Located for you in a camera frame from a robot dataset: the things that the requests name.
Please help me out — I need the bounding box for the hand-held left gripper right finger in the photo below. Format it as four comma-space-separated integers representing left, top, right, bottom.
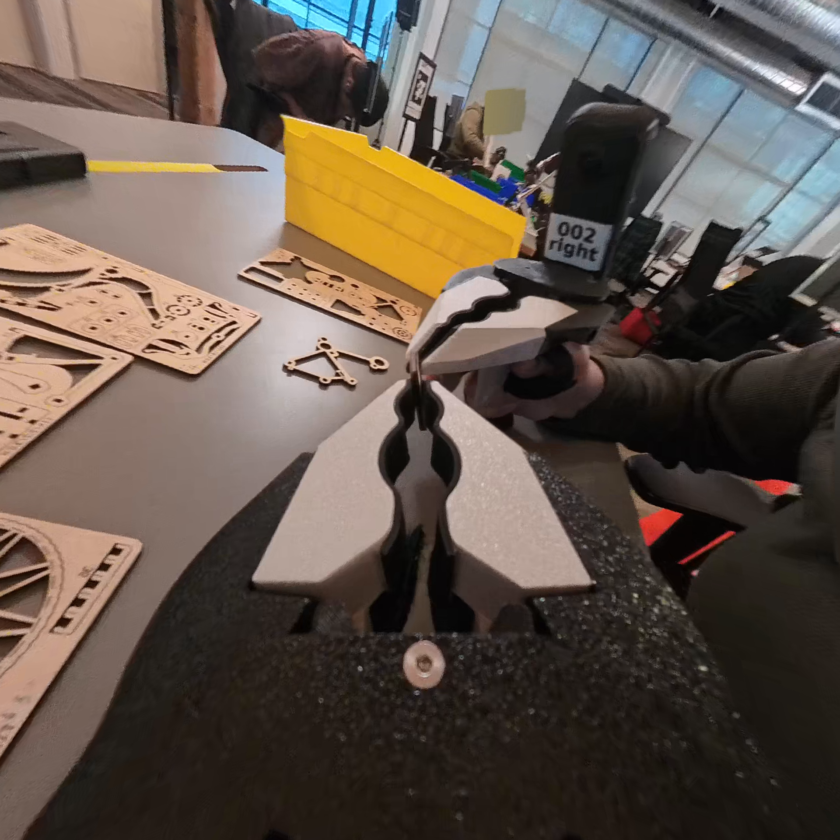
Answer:
428, 382, 595, 631

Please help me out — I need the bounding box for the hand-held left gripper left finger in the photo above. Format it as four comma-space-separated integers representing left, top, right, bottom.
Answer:
252, 379, 419, 631

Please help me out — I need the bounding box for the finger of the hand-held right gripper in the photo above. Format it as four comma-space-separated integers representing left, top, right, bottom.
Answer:
406, 276, 513, 359
420, 294, 579, 375

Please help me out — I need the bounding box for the small oblong wooden part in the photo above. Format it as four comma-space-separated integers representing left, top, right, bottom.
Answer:
410, 360, 435, 431

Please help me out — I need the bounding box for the wooden bicycle frame part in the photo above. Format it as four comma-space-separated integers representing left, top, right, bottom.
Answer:
283, 337, 391, 388

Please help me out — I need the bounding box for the narrow wooden parts sheet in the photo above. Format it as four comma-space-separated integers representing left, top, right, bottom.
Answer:
238, 248, 423, 343

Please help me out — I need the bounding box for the wooden wheel parts sheet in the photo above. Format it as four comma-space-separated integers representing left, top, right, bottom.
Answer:
0, 513, 143, 760

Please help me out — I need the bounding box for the person's right hand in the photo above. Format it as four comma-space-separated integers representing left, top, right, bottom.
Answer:
504, 343, 606, 422

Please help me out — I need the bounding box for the blue storage bin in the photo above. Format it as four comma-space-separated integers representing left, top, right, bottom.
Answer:
451, 171, 521, 203

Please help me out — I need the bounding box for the yellow storage bin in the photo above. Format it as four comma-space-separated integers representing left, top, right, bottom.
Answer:
281, 115, 529, 299

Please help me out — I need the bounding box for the red bag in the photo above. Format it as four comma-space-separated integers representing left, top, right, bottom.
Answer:
619, 306, 661, 347

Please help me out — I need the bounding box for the black office chair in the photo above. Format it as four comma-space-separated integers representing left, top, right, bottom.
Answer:
679, 222, 744, 312
659, 255, 829, 361

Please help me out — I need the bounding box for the black chair armrest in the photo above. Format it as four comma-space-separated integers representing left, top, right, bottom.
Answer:
623, 453, 803, 527

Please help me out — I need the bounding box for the black framed sign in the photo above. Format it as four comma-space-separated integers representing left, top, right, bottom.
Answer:
403, 53, 438, 123

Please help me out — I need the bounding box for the wooden sheet with curved cutouts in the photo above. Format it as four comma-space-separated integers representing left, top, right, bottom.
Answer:
0, 318, 135, 468

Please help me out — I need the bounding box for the wooden sheet with round holes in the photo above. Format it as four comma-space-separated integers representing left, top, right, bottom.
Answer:
0, 224, 262, 375

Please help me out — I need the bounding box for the black power brick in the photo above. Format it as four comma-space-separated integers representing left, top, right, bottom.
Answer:
0, 121, 88, 191

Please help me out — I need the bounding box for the black wall screen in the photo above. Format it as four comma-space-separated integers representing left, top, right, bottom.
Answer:
535, 79, 694, 219

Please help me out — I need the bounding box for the silver ventilation duct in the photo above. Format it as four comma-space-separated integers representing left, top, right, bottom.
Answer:
607, 0, 840, 96

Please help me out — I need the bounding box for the wooden support post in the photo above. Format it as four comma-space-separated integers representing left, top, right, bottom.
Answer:
172, 0, 228, 127

